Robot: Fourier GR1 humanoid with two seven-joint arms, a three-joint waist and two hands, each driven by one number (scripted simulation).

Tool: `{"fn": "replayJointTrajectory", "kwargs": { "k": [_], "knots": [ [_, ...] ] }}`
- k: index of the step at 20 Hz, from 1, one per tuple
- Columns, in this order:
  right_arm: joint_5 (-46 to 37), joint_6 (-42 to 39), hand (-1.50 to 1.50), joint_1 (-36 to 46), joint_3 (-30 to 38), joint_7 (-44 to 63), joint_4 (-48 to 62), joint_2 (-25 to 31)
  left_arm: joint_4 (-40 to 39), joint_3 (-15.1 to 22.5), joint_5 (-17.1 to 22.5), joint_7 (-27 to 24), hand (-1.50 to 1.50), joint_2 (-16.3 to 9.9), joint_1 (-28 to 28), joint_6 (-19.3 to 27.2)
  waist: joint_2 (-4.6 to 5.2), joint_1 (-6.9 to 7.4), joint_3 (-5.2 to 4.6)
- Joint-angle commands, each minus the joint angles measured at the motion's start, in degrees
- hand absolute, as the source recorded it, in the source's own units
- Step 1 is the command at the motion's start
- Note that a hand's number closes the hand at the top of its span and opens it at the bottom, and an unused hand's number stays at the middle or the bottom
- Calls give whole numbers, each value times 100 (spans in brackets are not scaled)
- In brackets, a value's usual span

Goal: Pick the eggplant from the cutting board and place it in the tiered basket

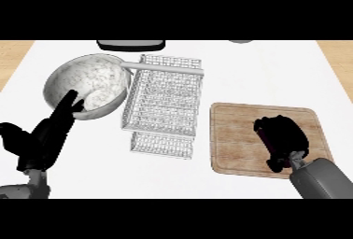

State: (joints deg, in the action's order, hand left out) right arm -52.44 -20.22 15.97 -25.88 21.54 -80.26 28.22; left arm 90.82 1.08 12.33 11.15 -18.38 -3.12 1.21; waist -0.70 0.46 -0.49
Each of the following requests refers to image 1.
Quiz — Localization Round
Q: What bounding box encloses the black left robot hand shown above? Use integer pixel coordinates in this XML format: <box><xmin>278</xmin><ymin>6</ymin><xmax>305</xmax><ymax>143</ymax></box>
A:
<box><xmin>0</xmin><ymin>89</ymin><xmax>85</xmax><ymax>173</ymax></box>

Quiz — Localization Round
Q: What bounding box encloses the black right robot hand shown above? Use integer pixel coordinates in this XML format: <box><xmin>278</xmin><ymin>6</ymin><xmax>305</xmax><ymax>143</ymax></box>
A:
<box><xmin>252</xmin><ymin>115</ymin><xmax>311</xmax><ymax>174</ymax></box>

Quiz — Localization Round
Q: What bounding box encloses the dark purple eggplant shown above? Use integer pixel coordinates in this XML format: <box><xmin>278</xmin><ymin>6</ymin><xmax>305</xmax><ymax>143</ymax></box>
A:
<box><xmin>253</xmin><ymin>122</ymin><xmax>277</xmax><ymax>162</ymax></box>

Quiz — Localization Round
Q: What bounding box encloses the wooden cutting board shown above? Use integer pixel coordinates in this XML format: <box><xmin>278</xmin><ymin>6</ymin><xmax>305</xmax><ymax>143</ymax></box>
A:
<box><xmin>209</xmin><ymin>102</ymin><xmax>335</xmax><ymax>180</ymax></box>

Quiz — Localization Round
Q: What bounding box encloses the white marbled saucepan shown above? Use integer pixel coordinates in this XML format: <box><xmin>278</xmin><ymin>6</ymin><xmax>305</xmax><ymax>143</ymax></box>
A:
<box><xmin>41</xmin><ymin>52</ymin><xmax>205</xmax><ymax>121</ymax></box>

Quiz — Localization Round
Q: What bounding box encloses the white wire tiered basket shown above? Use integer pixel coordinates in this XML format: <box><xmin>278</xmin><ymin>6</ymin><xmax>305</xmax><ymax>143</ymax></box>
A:
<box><xmin>119</xmin><ymin>53</ymin><xmax>203</xmax><ymax>161</ymax></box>

